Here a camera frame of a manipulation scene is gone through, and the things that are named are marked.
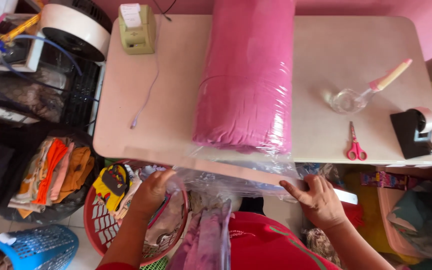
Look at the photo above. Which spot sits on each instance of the person's left hand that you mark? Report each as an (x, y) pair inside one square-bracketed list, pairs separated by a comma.
[(149, 197)]

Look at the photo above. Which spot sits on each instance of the person's right hand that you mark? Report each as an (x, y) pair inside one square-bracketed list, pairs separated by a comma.
[(323, 206)]

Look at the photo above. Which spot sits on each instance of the person's left fingers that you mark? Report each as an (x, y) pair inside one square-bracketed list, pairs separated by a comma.
[(165, 175)]

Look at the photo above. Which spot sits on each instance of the yellow patterned bag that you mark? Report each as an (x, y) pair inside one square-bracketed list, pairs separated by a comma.
[(111, 185)]

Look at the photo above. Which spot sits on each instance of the purple tie-dye cloth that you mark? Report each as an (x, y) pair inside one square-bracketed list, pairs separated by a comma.
[(204, 240)]

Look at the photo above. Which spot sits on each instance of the red laundry basket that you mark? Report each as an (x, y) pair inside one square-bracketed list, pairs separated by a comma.
[(99, 225)]

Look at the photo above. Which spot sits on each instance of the green plastic basket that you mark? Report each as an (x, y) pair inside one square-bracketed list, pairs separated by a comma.
[(156, 264)]

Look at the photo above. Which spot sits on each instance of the black bag of folded clothes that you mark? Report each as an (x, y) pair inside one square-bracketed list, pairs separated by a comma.
[(51, 176)]

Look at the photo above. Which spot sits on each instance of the pink plastic-wrapped blanket bundle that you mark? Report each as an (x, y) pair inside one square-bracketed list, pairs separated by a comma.
[(246, 82)]

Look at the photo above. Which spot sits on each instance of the person's red shirt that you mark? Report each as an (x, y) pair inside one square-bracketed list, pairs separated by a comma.
[(272, 243)]

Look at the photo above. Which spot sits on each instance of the beige receipt printer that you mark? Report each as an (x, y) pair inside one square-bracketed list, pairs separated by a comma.
[(137, 32)]

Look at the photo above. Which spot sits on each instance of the blue laundry basket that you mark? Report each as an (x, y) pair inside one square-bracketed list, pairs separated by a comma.
[(32, 247)]

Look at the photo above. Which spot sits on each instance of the white machine with black tray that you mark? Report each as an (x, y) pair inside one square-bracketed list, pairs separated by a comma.
[(32, 86)]

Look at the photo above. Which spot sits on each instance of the white round fan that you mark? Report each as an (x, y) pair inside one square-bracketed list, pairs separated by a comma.
[(75, 32)]

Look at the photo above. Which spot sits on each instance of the pink scissors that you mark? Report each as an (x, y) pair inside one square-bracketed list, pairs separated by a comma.
[(355, 144)]

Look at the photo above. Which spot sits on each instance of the colourful printed box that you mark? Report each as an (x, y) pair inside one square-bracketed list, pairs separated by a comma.
[(383, 180)]

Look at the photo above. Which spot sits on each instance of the pink plastic bin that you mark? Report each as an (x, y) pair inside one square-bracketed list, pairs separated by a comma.
[(394, 225)]

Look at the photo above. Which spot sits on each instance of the black tape dispenser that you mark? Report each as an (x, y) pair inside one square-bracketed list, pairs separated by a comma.
[(414, 133)]

